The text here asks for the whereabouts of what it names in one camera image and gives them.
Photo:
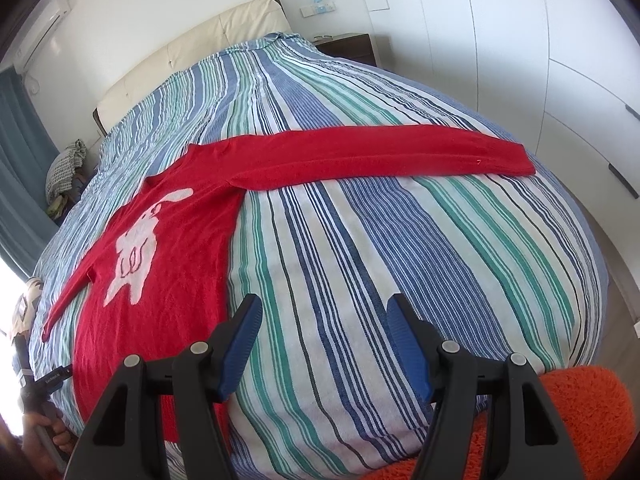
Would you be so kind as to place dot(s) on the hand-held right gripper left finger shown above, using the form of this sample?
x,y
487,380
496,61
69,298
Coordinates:
x,y
240,345

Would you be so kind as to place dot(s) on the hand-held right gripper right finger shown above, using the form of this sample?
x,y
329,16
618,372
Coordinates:
x,y
407,345

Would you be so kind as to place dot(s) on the red sweater with white rabbit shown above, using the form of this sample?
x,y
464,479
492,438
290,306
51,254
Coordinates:
x,y
200,200

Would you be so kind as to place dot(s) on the person's left hand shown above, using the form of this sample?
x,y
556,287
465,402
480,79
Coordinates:
x,y
60,440

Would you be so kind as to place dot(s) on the blue green striped bedspread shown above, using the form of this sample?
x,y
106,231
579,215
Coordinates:
x,y
350,260

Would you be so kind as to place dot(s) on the orange fuzzy garment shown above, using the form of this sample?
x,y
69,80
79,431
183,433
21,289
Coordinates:
x,y
590,410

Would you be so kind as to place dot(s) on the checkered folded cloth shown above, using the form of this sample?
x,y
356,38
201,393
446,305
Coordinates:
x,y
65,165

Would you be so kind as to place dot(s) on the blue-grey curtain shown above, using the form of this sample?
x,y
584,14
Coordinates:
x,y
20,160

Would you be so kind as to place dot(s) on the white wardrobe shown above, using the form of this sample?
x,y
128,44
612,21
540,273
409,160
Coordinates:
x,y
500,60

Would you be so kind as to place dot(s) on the cream padded headboard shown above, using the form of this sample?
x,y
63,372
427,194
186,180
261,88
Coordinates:
x,y
200,45

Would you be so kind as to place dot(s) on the dark wooden nightstand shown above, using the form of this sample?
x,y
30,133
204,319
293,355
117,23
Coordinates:
x,y
350,47

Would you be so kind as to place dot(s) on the white wall air conditioner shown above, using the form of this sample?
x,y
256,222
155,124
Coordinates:
x,y
45,25

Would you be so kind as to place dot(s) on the white wall switch panel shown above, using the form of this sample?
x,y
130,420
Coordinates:
x,y
317,9

